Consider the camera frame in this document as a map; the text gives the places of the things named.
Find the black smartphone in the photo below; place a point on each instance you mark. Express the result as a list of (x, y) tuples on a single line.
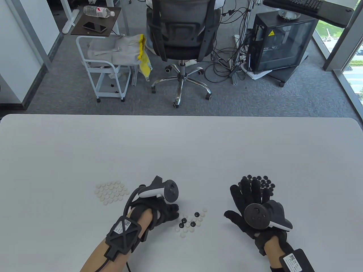
[(94, 27)]

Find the black mesh office chair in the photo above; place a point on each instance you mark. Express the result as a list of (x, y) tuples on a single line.
[(181, 31)]

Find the black and white left controller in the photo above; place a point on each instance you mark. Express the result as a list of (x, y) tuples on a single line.
[(171, 189)]

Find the person's right hand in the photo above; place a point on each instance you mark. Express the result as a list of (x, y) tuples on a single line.
[(246, 195)]

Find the pile of mixed go stones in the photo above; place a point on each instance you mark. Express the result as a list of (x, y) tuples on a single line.
[(188, 223)]

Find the round silver stand base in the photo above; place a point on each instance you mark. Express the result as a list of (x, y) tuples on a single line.
[(289, 15)]

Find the black keyboard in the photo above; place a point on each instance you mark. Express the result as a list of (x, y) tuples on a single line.
[(303, 5)]

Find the person's left forearm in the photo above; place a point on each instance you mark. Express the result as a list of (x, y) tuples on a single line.
[(96, 260)]

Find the white desk leg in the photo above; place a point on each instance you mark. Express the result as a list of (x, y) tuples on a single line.
[(69, 25)]

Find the white power strip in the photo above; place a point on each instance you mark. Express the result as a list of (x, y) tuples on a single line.
[(236, 39)]

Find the white rolling cart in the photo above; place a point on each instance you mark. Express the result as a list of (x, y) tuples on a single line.
[(99, 69)]

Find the brown side table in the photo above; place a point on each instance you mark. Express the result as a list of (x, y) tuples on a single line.
[(113, 25)]

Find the black computer case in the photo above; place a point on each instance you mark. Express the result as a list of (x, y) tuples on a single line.
[(283, 45)]

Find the black patterned wrist camera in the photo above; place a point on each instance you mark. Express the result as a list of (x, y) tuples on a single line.
[(123, 235)]

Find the black wheeled platform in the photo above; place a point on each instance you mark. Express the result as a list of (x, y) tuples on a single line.
[(286, 75)]

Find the person's left hand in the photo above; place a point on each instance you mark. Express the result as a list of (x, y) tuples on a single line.
[(167, 212)]

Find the aluminium frame post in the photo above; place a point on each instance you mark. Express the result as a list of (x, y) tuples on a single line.
[(234, 79)]

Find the cluster of white go stones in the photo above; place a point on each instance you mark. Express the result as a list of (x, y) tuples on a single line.
[(110, 191)]

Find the grey window pillar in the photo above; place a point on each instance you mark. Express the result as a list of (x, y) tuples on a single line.
[(340, 51)]

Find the clear plastic water bottle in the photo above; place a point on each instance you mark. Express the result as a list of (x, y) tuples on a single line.
[(95, 11)]

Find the white papers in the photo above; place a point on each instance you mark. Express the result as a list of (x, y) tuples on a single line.
[(255, 75)]

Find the black and white controller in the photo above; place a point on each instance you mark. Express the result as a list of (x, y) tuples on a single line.
[(171, 189), (256, 216)]

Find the cluster of black go stones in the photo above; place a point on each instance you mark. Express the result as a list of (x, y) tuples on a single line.
[(266, 181)]

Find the black labelled wrist camera box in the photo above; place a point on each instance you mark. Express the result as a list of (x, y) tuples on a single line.
[(297, 262)]

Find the black and white right controller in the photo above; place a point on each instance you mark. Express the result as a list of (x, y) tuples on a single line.
[(256, 216)]

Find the yellow plastic bag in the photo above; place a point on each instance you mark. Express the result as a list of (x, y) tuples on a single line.
[(145, 66)]

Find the grey fabric bag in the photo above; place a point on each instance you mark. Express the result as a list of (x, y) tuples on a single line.
[(124, 51)]

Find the person's right forearm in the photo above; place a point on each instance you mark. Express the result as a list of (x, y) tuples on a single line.
[(273, 252)]

